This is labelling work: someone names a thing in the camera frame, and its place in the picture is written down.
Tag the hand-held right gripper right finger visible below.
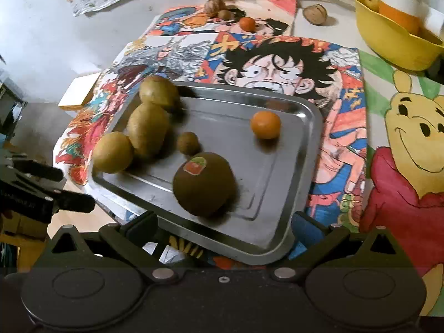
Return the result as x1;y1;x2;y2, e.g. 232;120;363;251
269;211;417;282

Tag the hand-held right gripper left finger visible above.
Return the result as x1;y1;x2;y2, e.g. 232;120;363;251
35;211;178;282

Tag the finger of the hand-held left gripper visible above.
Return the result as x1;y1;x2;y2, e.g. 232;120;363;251
52;190;96;214
12;160;65;183

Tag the yellow lemon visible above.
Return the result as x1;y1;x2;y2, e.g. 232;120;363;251
92;131;135;174

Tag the large kiwi with sticker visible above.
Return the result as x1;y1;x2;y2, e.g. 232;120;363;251
172;152;237;217

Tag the brownish potato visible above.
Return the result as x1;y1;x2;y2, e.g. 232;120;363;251
127;103;170;158

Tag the metal tray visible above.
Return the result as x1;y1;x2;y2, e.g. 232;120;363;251
87;82;325;266

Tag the yellowish potato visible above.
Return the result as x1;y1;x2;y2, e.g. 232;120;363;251
139;75;180;110

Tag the wrinkled brown walnut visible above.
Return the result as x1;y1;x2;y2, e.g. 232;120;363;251
303;4;327;26

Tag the striped round walnut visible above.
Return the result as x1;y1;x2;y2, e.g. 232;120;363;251
203;0;227;17

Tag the red flame figure drawing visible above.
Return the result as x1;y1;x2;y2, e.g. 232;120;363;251
54;73;146;185

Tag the white box yellow tape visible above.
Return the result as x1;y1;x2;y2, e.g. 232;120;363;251
58;74;101;110

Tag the yellow bear drawing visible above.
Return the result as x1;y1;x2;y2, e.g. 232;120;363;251
357;50;444;316

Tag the grey horned figure drawing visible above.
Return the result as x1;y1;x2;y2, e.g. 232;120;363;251
114;36;213;77

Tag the yellow plastic bowl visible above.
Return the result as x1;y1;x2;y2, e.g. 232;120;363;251
347;0;444;72

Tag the cartoon girls drawing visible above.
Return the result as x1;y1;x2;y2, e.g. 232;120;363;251
149;0;299;37

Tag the white and orange cup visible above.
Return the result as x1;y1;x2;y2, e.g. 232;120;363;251
377;0;425;35

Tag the white paper roll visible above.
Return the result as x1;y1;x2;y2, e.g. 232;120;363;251
421;7;444;39

